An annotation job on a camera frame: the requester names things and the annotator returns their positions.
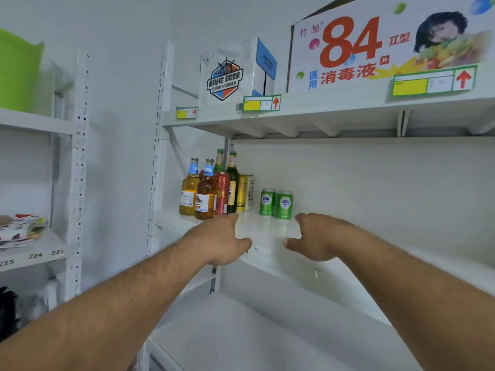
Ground person's left hand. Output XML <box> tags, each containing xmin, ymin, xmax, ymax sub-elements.
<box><xmin>182</xmin><ymin>213</ymin><xmax>253</xmax><ymax>266</ymax></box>

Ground person's right hand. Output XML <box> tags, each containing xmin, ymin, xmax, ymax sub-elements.
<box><xmin>283</xmin><ymin>213</ymin><xmax>362</xmax><ymax>262</ymax></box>

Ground person's right forearm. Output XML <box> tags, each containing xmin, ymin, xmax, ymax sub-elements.
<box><xmin>337</xmin><ymin>228</ymin><xmax>495</xmax><ymax>371</ymax></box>

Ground person's left forearm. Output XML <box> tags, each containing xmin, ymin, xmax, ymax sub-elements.
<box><xmin>0</xmin><ymin>239</ymin><xmax>216</xmax><ymax>371</ymax></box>

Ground green drink can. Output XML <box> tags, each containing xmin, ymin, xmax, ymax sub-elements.
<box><xmin>259</xmin><ymin>189</ymin><xmax>277</xmax><ymax>217</ymax></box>
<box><xmin>275</xmin><ymin>191</ymin><xmax>294</xmax><ymax>221</ymax></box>

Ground gold beer can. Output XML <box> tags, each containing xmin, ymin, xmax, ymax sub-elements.
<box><xmin>236</xmin><ymin>174</ymin><xmax>248</xmax><ymax>213</ymax></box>

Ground red beer can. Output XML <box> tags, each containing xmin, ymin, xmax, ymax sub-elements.
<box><xmin>213</xmin><ymin>172</ymin><xmax>231</xmax><ymax>216</ymax></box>

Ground amber beer bottle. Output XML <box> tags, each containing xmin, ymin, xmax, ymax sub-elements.
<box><xmin>179</xmin><ymin>158</ymin><xmax>201</xmax><ymax>217</ymax></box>
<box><xmin>194</xmin><ymin>159</ymin><xmax>218</xmax><ymax>221</ymax></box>

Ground white metal shelf unit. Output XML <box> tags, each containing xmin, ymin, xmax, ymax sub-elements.
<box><xmin>138</xmin><ymin>42</ymin><xmax>495</xmax><ymax>371</ymax></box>

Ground white beer carton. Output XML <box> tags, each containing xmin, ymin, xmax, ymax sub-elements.
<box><xmin>199</xmin><ymin>38</ymin><xmax>278</xmax><ymax>109</ymax></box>

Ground white narrow shelf unit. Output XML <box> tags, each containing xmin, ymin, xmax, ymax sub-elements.
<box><xmin>0</xmin><ymin>52</ymin><xmax>90</xmax><ymax>306</ymax></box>

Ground large printed cardboard box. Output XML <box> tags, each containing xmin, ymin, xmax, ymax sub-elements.
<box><xmin>286</xmin><ymin>0</ymin><xmax>495</xmax><ymax>94</ymax></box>

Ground large yellow green shelf label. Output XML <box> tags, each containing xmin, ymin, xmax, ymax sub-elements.
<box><xmin>390</xmin><ymin>64</ymin><xmax>479</xmax><ymax>98</ymax></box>

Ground printed snack packets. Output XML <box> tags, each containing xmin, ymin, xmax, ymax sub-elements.
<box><xmin>0</xmin><ymin>214</ymin><xmax>48</xmax><ymax>250</ymax></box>

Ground green plastic bin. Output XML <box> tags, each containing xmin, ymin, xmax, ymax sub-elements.
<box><xmin>0</xmin><ymin>28</ymin><xmax>45</xmax><ymax>113</ymax></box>

